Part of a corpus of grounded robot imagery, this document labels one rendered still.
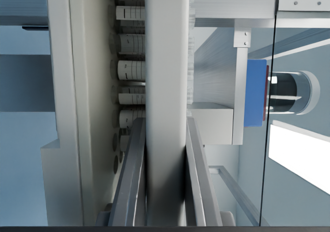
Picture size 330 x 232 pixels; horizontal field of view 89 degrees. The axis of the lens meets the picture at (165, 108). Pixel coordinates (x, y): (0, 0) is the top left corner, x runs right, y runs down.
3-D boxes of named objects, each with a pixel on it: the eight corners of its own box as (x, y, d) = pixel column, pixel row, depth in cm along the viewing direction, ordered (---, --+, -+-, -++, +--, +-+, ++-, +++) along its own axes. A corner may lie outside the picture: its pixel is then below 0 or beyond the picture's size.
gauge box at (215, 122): (162, 145, 48) (232, 145, 48) (162, 108, 46) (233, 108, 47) (162, 127, 70) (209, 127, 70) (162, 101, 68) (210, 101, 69)
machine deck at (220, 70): (228, 145, 48) (242, 145, 48) (235, 3, 43) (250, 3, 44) (191, 112, 110) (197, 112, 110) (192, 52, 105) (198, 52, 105)
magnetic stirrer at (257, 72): (238, 131, 51) (267, 131, 51) (242, 58, 48) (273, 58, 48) (216, 119, 71) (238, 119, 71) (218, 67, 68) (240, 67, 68)
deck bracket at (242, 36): (233, 46, 44) (251, 46, 44) (234, 26, 43) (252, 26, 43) (233, 47, 45) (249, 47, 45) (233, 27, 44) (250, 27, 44)
